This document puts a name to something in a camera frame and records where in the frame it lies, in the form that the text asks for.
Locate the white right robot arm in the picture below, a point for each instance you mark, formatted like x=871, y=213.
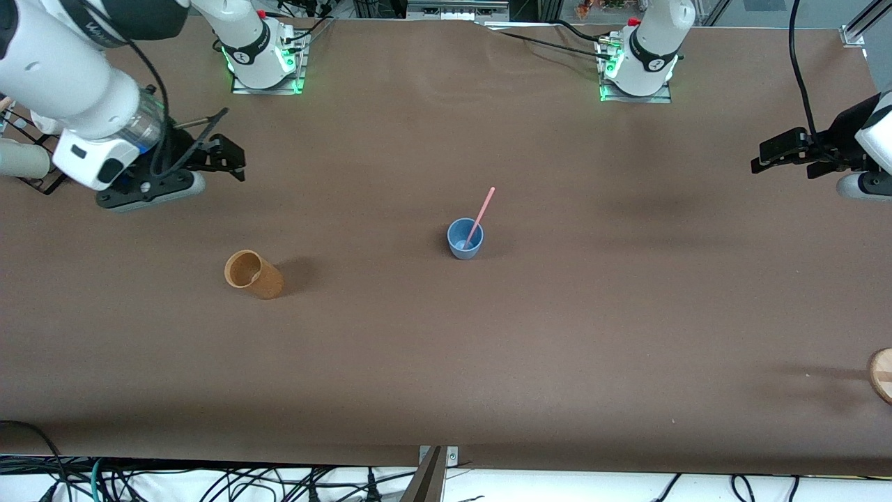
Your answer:
x=63, y=77

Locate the pink chopstick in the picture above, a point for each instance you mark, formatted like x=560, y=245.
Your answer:
x=484, y=209

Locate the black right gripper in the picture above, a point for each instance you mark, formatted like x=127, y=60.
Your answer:
x=182, y=150

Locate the metal table bracket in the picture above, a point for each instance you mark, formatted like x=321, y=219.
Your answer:
x=451, y=454

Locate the grey table leg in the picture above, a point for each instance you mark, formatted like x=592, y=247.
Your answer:
x=426, y=481

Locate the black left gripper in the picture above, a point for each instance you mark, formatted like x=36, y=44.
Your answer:
x=841, y=137

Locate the brown cup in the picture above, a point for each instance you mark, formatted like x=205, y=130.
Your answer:
x=265, y=279

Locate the blue cup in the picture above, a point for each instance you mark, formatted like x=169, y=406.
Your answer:
x=463, y=249

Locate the white cup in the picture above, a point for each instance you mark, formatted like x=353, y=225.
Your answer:
x=24, y=159
x=43, y=124

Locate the round wooden board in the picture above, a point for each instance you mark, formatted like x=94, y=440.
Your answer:
x=883, y=376

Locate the aluminium frame profile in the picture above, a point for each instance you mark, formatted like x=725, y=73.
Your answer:
x=860, y=28

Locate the wooden stick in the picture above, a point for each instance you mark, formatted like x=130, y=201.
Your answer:
x=5, y=104

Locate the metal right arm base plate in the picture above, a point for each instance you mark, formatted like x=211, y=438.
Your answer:
x=301, y=66

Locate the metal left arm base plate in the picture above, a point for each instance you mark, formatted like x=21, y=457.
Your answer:
x=662, y=97

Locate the grey control box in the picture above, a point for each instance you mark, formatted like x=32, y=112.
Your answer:
x=456, y=8

